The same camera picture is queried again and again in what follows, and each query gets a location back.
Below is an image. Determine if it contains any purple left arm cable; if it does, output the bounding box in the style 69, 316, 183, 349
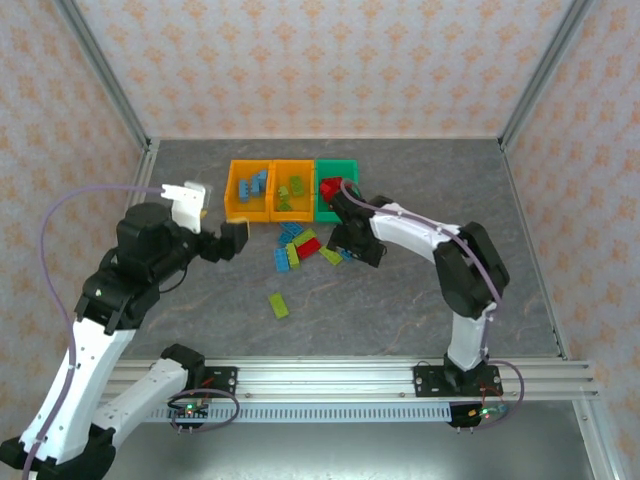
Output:
19, 183, 241, 480

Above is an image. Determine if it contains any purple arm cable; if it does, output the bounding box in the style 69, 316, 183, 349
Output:
19, 183, 241, 480
339, 179, 526, 431

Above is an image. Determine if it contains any aluminium frame post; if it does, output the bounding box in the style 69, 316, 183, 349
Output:
52, 0, 154, 151
499, 0, 590, 149

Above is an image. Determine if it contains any green plastic bin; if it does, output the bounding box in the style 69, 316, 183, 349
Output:
313, 158, 360, 224

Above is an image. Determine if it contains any slotted grey cable duct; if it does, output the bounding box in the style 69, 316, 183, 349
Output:
144, 402, 454, 425

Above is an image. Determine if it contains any aluminium table edge rail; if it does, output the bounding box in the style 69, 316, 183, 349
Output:
124, 139, 161, 214
499, 137, 626, 480

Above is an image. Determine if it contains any orange plastic bin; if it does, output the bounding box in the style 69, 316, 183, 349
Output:
269, 159, 317, 223
223, 159, 274, 224

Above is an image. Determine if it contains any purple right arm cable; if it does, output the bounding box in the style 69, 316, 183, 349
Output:
339, 179, 526, 431

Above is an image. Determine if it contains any aluminium mounting rail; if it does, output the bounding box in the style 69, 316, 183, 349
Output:
99, 355, 601, 401

